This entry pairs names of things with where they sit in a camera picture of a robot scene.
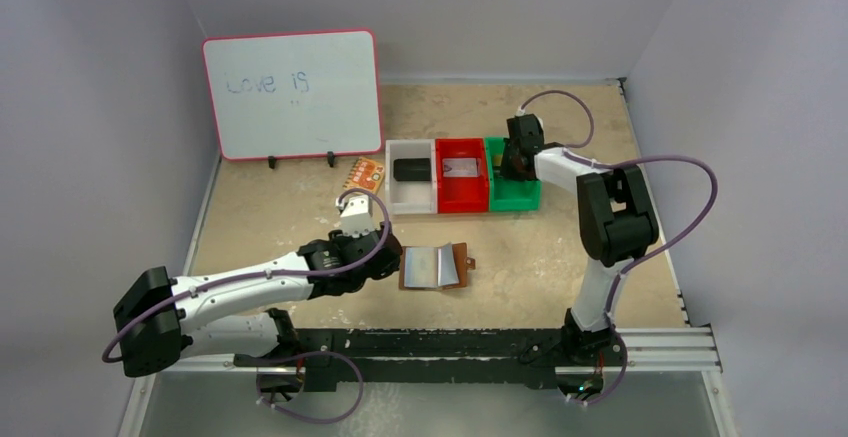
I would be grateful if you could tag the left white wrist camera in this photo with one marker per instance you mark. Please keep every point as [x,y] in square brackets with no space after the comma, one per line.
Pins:
[356,218]

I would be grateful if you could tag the red plastic bin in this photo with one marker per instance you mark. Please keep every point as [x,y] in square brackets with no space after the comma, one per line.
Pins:
[462,195]

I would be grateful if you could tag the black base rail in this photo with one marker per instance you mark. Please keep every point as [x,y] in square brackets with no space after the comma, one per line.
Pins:
[536,358]

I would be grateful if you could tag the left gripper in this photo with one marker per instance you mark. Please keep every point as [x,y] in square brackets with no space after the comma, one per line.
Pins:
[343,240]

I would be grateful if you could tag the white plastic bin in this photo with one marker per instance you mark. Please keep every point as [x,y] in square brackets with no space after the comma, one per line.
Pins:
[410,184]

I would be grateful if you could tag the green plastic bin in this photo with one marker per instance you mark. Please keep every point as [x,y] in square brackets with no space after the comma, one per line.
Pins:
[507,195]

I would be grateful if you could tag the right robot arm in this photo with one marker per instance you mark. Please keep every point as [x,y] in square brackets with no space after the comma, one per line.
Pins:
[617,223]

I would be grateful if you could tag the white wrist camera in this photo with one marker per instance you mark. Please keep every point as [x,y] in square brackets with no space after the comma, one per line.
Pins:
[356,218]
[520,112]

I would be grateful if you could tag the pink framed whiteboard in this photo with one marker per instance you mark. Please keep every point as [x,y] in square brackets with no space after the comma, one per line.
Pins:
[295,95]

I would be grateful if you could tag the silver card in red bin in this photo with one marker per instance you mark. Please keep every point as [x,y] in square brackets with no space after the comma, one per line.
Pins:
[460,168]

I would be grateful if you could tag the black card in white bin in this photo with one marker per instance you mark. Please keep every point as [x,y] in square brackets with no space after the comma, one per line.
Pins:
[412,169]

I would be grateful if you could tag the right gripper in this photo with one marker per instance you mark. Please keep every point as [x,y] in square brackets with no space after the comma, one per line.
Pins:
[511,163]

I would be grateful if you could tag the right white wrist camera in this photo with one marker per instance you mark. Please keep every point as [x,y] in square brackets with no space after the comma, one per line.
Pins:
[520,112]

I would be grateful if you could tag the orange patterned card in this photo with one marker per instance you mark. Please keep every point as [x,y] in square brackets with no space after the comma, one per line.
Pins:
[365,174]

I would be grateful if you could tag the brown leather card holder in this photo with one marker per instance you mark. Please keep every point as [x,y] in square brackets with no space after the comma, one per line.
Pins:
[440,268]

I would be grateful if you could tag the aluminium frame rail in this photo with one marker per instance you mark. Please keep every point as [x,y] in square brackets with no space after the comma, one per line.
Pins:
[668,385]

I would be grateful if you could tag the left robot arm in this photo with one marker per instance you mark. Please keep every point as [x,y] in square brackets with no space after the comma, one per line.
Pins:
[162,319]

